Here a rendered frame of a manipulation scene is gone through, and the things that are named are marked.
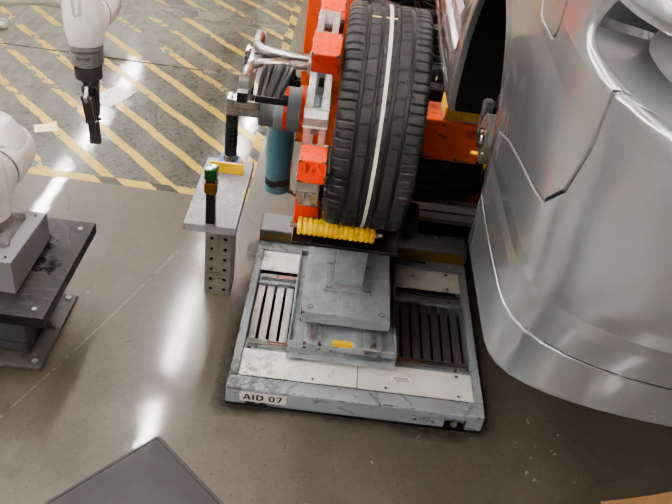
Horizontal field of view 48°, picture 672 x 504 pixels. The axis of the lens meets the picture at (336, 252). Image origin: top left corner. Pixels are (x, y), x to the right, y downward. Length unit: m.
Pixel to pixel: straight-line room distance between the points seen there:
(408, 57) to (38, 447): 1.53
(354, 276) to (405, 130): 0.74
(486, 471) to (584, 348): 1.05
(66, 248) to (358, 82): 1.16
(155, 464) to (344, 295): 0.96
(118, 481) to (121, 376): 0.74
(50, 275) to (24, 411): 0.42
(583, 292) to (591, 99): 0.34
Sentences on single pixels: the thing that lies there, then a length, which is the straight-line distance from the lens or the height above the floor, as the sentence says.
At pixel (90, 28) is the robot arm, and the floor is 1.09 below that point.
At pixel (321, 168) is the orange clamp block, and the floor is 0.87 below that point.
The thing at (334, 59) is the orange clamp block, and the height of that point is 1.11.
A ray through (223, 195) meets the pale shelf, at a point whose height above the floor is 0.45.
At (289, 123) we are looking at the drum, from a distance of 2.27.
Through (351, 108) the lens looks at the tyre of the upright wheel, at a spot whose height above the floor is 1.01.
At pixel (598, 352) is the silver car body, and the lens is 1.50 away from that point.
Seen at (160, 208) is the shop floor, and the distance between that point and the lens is 3.34.
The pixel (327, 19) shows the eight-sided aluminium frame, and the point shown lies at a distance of 2.29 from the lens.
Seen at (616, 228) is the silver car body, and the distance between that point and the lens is 1.33.
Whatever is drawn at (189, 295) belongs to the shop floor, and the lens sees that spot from 2.89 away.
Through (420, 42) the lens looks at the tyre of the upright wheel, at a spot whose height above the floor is 1.15.
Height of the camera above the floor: 1.88
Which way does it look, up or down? 37 degrees down
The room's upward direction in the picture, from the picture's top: 8 degrees clockwise
